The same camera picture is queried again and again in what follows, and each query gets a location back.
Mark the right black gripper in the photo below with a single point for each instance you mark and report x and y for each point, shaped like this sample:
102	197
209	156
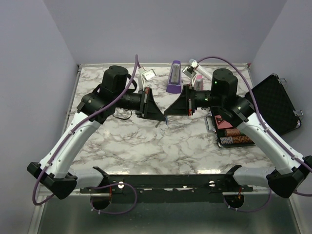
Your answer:
182	106

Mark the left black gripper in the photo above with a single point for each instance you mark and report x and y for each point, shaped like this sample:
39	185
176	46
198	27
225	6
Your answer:
149	109

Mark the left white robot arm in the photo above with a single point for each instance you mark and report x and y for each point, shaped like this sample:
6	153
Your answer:
95	107

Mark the purple metronome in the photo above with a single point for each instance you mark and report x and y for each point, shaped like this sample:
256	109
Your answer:
174	83

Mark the pink metronome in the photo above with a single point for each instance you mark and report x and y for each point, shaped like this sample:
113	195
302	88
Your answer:
197	83

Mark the red playing card deck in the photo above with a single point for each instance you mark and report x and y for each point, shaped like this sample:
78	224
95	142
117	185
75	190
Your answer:
221	123

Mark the white toy microphone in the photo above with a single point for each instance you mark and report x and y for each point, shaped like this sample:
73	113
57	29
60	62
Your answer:
197	68

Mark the orange poker chip roll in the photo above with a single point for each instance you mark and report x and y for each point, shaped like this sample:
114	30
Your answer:
232	132

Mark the blue orange chip roll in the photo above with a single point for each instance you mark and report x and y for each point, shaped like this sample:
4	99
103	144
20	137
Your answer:
228	140

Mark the black poker chip case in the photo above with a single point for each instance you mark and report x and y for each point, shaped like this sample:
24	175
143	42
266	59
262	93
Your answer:
274	105

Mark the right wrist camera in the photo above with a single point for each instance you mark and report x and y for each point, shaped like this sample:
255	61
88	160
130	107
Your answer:
189	71

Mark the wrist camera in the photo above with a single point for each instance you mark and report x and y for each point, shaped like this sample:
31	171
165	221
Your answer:
189	71
144	75

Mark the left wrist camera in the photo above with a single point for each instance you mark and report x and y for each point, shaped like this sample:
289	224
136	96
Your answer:
144	75

